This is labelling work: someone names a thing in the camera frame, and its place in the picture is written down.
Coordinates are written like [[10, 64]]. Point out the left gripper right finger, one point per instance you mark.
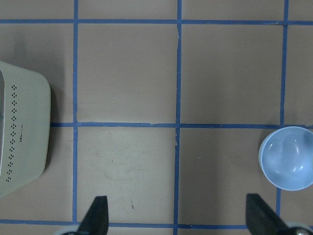
[[260, 217]]

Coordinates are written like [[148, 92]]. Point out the cream toaster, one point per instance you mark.
[[25, 103]]

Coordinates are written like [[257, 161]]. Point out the blue bowl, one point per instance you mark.
[[286, 158]]

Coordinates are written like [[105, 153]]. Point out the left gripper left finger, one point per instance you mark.
[[96, 220]]

